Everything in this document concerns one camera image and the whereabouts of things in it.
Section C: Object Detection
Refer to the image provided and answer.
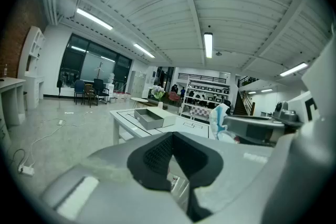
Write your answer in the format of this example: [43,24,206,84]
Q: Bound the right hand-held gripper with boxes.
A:
[223,34,336,145]

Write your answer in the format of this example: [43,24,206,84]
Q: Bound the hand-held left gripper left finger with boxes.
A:
[127,132,174,191]

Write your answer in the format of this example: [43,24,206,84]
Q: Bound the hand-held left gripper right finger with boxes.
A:
[172,131,224,222]

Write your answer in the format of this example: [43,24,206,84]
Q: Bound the grey tray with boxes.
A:
[133,108,165,131]

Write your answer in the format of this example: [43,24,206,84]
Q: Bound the cream rectangular box lid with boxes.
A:
[146,106,177,128]

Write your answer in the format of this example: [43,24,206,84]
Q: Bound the dark staircase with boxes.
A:
[233,76,259,116]

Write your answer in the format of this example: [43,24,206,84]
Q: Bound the white table with black lines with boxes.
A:
[109,108,213,145]

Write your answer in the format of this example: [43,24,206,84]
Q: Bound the red checkered cloth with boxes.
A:
[189,106,212,121]

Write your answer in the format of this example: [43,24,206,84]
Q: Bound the white shelf rack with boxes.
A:
[180,79,231,120]

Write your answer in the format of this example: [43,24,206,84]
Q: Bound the long ceiling light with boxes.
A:
[133,43,155,58]
[204,32,213,59]
[76,7,113,31]
[279,62,308,77]

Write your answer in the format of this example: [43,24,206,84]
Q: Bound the round white side table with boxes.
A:
[130,97,149,109]

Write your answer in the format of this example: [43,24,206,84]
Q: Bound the pink armchair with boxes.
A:
[167,91,181,105]

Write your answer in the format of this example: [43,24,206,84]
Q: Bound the vase of flowers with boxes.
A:
[149,85,166,110]

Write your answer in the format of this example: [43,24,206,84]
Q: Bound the white lockers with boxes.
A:
[130,70,147,99]

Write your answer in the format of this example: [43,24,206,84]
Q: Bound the white water dispenser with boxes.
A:
[107,72,116,103]

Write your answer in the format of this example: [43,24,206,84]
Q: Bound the brown chair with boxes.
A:
[83,83,98,108]

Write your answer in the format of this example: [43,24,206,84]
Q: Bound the black office chair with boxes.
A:
[93,78,110,105]

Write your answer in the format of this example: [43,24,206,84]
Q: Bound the blue chair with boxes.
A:
[73,79,86,105]

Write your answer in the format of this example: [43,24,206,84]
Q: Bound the white coat rack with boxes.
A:
[94,61,104,82]

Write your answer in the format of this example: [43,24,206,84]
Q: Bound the white power strip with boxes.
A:
[17,164,35,176]

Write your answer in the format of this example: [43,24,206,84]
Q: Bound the white bookshelf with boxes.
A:
[17,25,46,110]

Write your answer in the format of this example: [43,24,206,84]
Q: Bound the white cubby desk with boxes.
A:
[0,77,26,129]

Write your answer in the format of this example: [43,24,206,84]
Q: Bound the white cable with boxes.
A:
[25,110,92,168]

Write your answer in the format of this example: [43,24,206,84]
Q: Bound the black cable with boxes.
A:
[7,148,27,166]

